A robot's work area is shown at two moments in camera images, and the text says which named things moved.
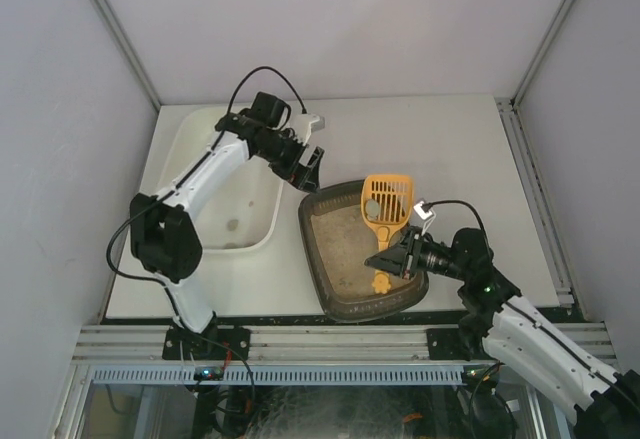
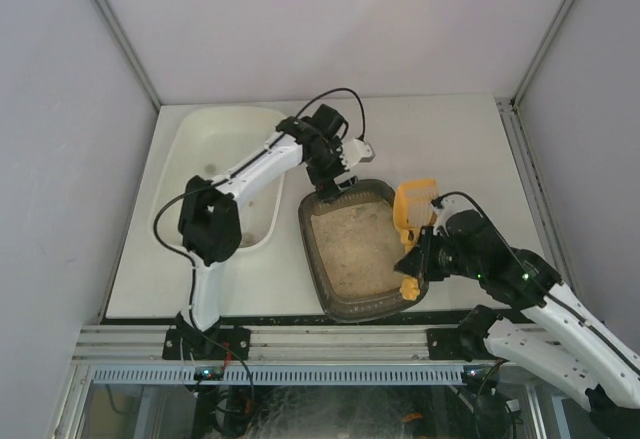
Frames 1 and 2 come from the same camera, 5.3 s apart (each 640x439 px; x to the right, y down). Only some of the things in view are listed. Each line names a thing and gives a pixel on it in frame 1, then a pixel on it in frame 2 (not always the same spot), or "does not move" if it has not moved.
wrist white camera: (421, 212) -> (449, 205)
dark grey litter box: (339, 239) does not move
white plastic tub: (244, 212) does not move
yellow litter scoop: (387, 203) -> (413, 202)
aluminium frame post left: (106, 10) does not move
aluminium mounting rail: (144, 345) does not move
